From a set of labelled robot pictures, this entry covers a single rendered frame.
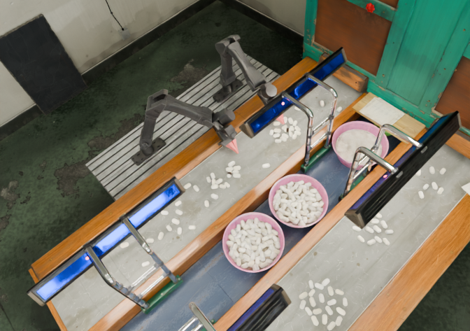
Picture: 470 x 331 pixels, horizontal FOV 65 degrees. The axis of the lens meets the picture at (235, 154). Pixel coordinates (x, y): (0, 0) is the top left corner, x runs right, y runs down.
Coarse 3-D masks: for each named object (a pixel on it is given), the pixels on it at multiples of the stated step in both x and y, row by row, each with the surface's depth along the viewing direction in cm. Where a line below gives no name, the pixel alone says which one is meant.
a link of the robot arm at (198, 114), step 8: (152, 96) 171; (160, 96) 171; (168, 96) 168; (152, 104) 167; (160, 104) 164; (168, 104) 166; (176, 104) 168; (184, 104) 171; (152, 112) 168; (160, 112) 168; (176, 112) 171; (184, 112) 171; (192, 112) 172; (200, 112) 174; (208, 112) 177; (200, 120) 175; (208, 120) 175
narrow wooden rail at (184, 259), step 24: (360, 96) 197; (336, 120) 189; (288, 168) 177; (264, 192) 171; (192, 240) 161; (216, 240) 166; (168, 264) 156; (192, 264) 164; (144, 288) 152; (120, 312) 148
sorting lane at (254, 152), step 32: (320, 96) 203; (352, 96) 200; (320, 128) 191; (224, 160) 186; (256, 160) 184; (192, 192) 177; (224, 192) 176; (160, 224) 170; (192, 224) 168; (128, 256) 163; (160, 256) 161; (96, 288) 156; (64, 320) 150; (96, 320) 149
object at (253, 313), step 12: (276, 288) 114; (264, 300) 113; (276, 300) 112; (288, 300) 115; (252, 312) 111; (264, 312) 111; (276, 312) 113; (240, 324) 110; (252, 324) 109; (264, 324) 112
